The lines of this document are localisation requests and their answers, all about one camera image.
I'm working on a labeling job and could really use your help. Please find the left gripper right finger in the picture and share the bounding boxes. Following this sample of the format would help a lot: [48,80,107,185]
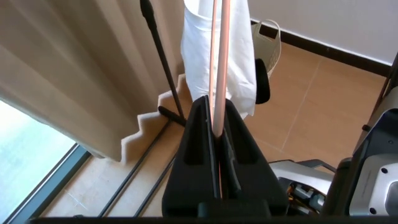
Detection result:
[220,98,289,218]

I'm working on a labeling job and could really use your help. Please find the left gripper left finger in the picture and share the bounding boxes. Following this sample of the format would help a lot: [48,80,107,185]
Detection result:
[160,95,221,218]

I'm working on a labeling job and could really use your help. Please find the pink clothes hanger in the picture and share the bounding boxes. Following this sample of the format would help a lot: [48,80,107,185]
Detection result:
[207,0,232,200]

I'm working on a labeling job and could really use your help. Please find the white garment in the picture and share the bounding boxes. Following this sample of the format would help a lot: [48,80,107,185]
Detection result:
[180,0,258,121]

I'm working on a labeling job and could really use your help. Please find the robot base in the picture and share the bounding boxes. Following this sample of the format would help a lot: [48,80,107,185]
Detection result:
[269,51,398,217]

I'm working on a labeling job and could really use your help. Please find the black clothes rack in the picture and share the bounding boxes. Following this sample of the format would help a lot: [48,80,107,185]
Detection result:
[98,0,188,218]

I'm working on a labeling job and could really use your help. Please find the white laundry basket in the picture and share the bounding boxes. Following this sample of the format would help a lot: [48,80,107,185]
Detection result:
[251,19,282,78]

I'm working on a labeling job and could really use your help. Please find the black garment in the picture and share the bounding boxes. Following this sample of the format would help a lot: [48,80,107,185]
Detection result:
[254,58,271,105]

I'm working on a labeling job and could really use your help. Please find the beige curtain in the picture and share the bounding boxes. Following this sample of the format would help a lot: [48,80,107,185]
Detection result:
[0,0,187,162]

